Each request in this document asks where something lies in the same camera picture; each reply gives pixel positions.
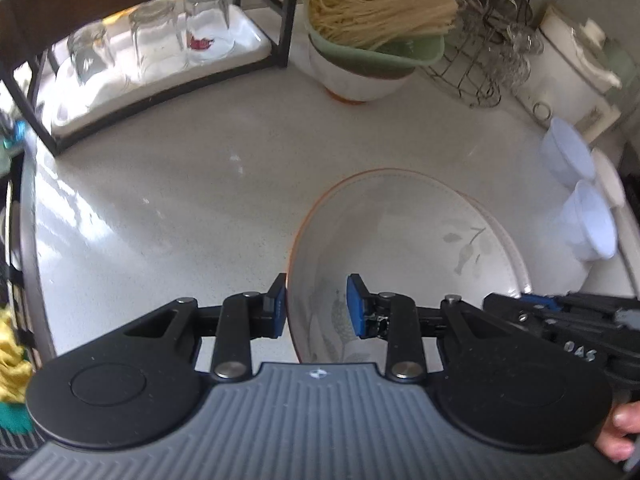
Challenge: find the deep leaf pattern plate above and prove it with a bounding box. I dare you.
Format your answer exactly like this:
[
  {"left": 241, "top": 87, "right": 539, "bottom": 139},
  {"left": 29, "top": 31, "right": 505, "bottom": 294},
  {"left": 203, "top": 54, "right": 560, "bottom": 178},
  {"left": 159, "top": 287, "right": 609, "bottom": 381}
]
[{"left": 288, "top": 168, "right": 518, "bottom": 365}]

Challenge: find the small leaf pattern plate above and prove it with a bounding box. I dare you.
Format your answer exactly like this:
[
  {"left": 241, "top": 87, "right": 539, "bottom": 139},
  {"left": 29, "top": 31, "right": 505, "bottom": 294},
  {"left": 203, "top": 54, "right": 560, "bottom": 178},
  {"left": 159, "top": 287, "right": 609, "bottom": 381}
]
[{"left": 461, "top": 193, "right": 532, "bottom": 297}]

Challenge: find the bluish plastic bowl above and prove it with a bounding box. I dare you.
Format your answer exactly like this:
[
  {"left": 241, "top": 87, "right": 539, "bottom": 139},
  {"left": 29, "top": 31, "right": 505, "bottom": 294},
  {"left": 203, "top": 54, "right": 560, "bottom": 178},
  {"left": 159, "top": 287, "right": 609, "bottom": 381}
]
[
  {"left": 540, "top": 117, "right": 596, "bottom": 188},
  {"left": 556, "top": 180, "right": 618, "bottom": 261}
]

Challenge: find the white plastic bowl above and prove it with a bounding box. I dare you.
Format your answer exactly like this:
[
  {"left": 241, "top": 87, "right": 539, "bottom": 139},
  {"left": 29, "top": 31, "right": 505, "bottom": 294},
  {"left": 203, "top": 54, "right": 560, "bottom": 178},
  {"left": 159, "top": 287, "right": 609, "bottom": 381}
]
[{"left": 591, "top": 148, "right": 626, "bottom": 208}]

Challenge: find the person's right hand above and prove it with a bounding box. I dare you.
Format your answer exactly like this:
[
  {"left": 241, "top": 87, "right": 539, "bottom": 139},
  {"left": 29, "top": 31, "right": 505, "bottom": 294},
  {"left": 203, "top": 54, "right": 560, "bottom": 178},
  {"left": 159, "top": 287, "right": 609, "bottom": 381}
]
[{"left": 596, "top": 402, "right": 640, "bottom": 462}]

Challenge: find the yellow cloth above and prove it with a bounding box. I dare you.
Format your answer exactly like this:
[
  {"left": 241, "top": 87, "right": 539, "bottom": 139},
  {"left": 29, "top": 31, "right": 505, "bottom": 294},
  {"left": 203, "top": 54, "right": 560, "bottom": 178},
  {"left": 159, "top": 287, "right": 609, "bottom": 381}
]
[{"left": 0, "top": 308, "right": 34, "bottom": 404}]

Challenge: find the white bowl under basket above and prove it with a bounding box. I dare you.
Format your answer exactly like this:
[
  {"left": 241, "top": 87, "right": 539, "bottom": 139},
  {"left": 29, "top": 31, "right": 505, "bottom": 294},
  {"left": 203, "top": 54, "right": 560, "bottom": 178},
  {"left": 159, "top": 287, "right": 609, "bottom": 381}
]
[{"left": 308, "top": 37, "right": 416, "bottom": 104}]

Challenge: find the black knife rack shelf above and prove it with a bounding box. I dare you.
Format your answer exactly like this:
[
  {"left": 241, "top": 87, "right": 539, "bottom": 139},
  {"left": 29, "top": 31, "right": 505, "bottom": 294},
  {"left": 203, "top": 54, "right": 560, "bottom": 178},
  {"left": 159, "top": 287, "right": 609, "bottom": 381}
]
[{"left": 1, "top": 0, "right": 296, "bottom": 155}]

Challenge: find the white electric cooking pot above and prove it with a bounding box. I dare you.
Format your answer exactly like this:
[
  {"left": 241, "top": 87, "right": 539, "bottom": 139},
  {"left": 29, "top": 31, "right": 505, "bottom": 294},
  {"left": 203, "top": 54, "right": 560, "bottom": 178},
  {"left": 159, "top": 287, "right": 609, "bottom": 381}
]
[{"left": 514, "top": 6, "right": 622, "bottom": 144}]

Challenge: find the white drip tray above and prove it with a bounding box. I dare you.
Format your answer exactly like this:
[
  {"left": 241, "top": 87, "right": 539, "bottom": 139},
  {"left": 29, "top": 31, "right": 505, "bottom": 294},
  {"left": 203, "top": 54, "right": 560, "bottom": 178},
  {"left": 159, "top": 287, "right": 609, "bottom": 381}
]
[{"left": 42, "top": 3, "right": 271, "bottom": 139}]

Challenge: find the green noodle basket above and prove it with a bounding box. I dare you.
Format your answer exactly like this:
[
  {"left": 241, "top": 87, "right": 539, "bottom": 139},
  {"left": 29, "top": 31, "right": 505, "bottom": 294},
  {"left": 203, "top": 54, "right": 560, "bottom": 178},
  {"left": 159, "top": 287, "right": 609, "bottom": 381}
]
[{"left": 303, "top": 2, "right": 445, "bottom": 77}]

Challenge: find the dry noodles bundle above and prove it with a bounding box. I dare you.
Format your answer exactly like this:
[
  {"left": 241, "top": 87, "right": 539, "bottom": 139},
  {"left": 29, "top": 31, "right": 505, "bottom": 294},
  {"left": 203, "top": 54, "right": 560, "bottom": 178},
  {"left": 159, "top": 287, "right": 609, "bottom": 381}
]
[{"left": 304, "top": 0, "right": 459, "bottom": 50}]

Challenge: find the wire glass holder rack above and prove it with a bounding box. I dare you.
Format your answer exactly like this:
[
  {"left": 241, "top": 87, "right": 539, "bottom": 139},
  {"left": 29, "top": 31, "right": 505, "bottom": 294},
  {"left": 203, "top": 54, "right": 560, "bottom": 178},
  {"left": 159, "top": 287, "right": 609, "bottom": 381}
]
[{"left": 421, "top": 0, "right": 533, "bottom": 108}]

